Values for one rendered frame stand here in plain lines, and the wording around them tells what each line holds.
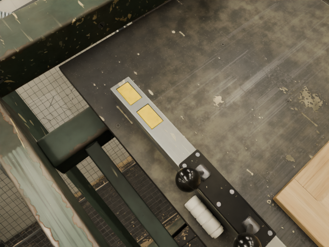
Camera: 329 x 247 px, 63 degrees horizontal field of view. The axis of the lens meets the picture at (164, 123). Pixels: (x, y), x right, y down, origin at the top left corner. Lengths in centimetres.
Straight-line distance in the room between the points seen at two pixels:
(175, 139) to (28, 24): 39
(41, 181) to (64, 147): 13
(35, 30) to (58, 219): 38
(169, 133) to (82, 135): 21
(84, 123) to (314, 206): 51
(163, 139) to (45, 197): 24
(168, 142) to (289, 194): 25
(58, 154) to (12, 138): 10
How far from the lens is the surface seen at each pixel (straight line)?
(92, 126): 64
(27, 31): 65
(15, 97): 113
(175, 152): 52
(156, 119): 55
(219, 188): 51
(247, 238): 40
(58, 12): 66
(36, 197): 53
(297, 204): 59
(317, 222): 60
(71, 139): 64
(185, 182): 39
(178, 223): 163
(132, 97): 57
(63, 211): 51
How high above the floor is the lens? 173
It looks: 17 degrees down
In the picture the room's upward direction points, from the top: 32 degrees counter-clockwise
